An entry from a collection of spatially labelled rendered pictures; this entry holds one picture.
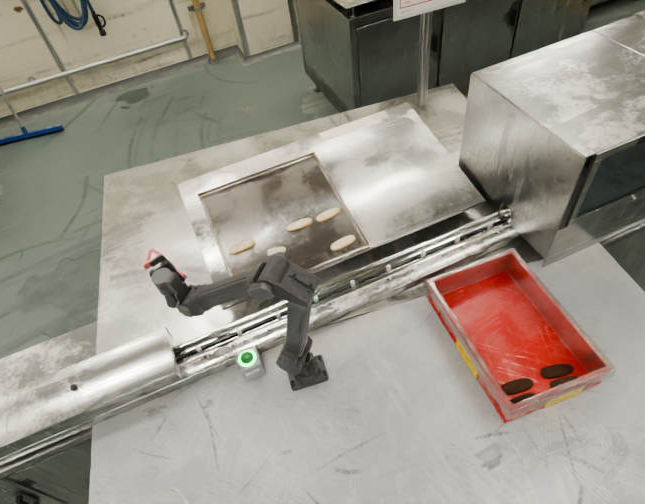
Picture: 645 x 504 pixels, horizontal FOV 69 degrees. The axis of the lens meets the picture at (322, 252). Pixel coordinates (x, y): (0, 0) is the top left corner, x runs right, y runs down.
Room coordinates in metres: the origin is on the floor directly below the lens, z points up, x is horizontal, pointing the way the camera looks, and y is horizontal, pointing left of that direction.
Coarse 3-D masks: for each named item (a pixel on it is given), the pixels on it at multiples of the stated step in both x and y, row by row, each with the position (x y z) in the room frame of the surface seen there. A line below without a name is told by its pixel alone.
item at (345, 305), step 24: (480, 240) 1.04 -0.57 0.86; (504, 240) 1.02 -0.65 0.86; (432, 264) 0.97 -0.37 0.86; (456, 264) 0.96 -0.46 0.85; (360, 288) 0.92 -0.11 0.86; (384, 288) 0.90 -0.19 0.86; (408, 288) 0.91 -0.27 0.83; (312, 312) 0.86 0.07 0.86; (336, 312) 0.84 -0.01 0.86; (264, 336) 0.80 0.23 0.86; (192, 360) 0.76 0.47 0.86; (216, 360) 0.75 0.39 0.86; (120, 408) 0.65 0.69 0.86; (72, 432) 0.60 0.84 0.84
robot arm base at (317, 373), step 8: (320, 360) 0.70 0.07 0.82; (312, 368) 0.64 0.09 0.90; (320, 368) 0.67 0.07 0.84; (288, 376) 0.66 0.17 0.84; (296, 376) 0.64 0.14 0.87; (304, 376) 0.63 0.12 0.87; (312, 376) 0.63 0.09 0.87; (320, 376) 0.64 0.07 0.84; (328, 376) 0.64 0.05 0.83; (296, 384) 0.63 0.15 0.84; (304, 384) 0.63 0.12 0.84; (312, 384) 0.63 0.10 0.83
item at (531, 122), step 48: (576, 48) 1.44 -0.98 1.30; (624, 48) 1.38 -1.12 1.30; (480, 96) 1.34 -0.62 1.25; (528, 96) 1.22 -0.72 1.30; (576, 96) 1.17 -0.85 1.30; (624, 96) 1.13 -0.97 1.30; (480, 144) 1.30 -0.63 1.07; (528, 144) 1.10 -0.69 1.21; (576, 144) 0.96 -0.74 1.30; (624, 144) 0.93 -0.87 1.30; (480, 192) 1.26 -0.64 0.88; (528, 192) 1.05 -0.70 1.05; (576, 192) 1.10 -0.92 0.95; (528, 240) 0.99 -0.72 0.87; (576, 240) 0.93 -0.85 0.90
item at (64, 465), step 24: (624, 240) 1.01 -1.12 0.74; (624, 264) 1.04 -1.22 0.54; (72, 336) 0.97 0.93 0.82; (96, 336) 0.95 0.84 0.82; (0, 360) 0.92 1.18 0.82; (24, 360) 0.91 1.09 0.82; (48, 360) 0.89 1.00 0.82; (72, 360) 0.87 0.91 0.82; (0, 384) 0.83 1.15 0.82; (24, 456) 0.57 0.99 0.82; (48, 456) 0.58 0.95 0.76; (72, 456) 0.59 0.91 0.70; (0, 480) 0.54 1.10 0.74; (24, 480) 0.54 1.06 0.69; (48, 480) 0.55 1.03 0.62; (72, 480) 0.56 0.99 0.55
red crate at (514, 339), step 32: (480, 288) 0.86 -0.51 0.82; (512, 288) 0.84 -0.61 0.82; (480, 320) 0.74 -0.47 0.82; (512, 320) 0.72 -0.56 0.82; (544, 320) 0.70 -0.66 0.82; (480, 352) 0.63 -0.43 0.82; (512, 352) 0.61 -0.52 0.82; (544, 352) 0.60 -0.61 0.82; (480, 384) 0.53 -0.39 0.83; (544, 384) 0.50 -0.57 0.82
